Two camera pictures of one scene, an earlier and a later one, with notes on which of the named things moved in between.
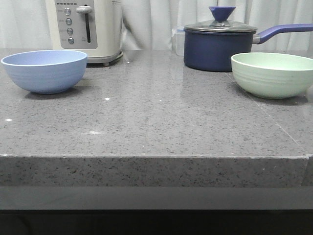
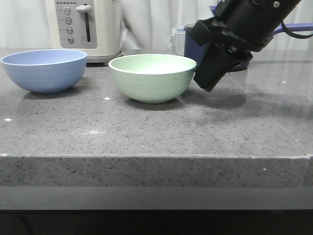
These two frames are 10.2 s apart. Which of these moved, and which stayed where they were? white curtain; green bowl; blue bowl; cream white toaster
Moved: green bowl
Stayed: blue bowl; white curtain; cream white toaster
